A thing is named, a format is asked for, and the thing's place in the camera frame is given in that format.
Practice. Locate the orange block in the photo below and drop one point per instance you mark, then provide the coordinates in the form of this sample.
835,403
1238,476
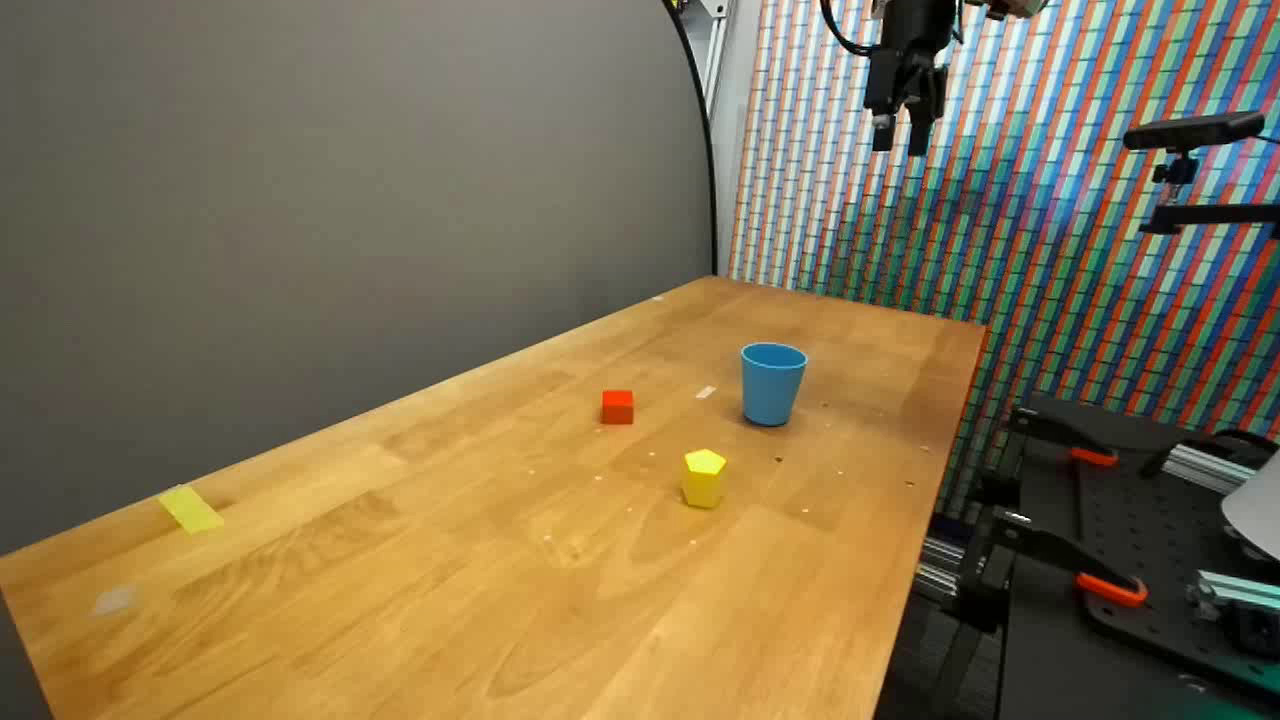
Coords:
616,406

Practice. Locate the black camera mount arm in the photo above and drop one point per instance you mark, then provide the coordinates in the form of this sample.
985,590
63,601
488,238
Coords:
1207,213

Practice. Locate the yellow tape strip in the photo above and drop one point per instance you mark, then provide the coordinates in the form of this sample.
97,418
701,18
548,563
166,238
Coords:
189,508

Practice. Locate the yellow block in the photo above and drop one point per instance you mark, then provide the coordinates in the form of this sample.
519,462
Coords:
704,476

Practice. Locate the black camera bar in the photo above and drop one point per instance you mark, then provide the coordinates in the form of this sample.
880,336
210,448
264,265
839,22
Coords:
1193,129

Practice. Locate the black curved pole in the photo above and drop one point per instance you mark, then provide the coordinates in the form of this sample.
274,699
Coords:
701,125

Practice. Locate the black perforated mounting board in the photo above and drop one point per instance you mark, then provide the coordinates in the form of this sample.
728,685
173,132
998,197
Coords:
1144,534

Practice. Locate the blue cup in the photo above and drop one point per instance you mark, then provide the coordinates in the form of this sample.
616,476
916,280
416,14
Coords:
775,386

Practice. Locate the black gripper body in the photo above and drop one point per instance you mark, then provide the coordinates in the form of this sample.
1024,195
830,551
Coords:
910,55

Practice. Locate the silver aluminium extrusion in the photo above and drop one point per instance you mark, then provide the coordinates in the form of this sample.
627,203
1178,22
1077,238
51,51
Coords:
1207,465

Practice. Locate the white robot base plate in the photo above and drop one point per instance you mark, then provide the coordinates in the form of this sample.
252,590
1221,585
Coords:
1256,515

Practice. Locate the teal tinted aluminium extrusion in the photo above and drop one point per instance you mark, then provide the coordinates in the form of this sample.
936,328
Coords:
1238,590

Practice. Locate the silver table frame extrusion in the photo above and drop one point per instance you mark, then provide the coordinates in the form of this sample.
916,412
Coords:
947,566

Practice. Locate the white ceiling bracket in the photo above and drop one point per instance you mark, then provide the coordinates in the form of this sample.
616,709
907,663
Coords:
701,6

